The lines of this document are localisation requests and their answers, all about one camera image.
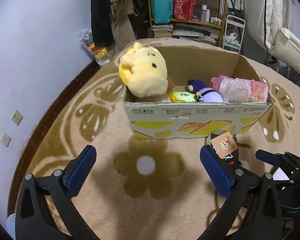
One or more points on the brown bear tag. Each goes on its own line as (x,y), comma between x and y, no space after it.
(223,143)

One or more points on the purple-haired plush doll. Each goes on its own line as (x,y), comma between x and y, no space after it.
(210,96)

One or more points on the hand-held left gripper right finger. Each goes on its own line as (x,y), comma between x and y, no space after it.
(216,173)

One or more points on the yellow plush toy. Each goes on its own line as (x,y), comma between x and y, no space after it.
(145,75)

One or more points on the red patterned bag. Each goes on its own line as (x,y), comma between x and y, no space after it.
(183,7)

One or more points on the green yellow snack packet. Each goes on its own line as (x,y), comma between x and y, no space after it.
(183,96)

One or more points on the white wall socket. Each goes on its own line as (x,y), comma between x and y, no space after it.
(16,117)
(5,139)

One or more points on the pale green bag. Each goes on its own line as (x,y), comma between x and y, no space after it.
(232,41)

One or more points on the printed cardboard box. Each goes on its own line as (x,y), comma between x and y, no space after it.
(165,115)

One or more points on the pink toy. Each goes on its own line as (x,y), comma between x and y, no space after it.
(240,90)

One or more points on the dark hanging garment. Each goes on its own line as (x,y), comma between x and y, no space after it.
(141,15)

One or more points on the short white bottle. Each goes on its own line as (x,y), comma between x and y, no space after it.
(207,15)

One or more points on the cream coat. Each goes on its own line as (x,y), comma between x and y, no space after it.
(277,10)

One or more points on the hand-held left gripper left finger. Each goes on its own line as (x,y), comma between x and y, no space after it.
(79,173)

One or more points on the pile of papers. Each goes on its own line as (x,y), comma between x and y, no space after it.
(195,33)

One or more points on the pink swirl plush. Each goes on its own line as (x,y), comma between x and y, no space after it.
(215,82)

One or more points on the black hanging coat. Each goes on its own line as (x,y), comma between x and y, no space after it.
(101,22)

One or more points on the tall white bottle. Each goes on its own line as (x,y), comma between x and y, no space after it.
(204,12)

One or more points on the teal bag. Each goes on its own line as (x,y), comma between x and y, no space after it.
(161,10)

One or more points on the wooden shelf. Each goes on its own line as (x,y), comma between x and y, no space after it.
(197,23)

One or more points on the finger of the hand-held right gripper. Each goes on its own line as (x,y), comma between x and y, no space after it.
(267,156)

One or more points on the person's grey clothed leg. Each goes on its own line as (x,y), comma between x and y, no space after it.
(11,225)

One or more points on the white cart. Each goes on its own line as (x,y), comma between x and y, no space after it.
(236,18)

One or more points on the plastic bag of toys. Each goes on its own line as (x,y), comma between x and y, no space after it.
(95,52)

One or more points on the stack of books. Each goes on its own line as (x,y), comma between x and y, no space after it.
(162,31)

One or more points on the beige hanging trousers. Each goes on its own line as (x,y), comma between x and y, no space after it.
(122,27)

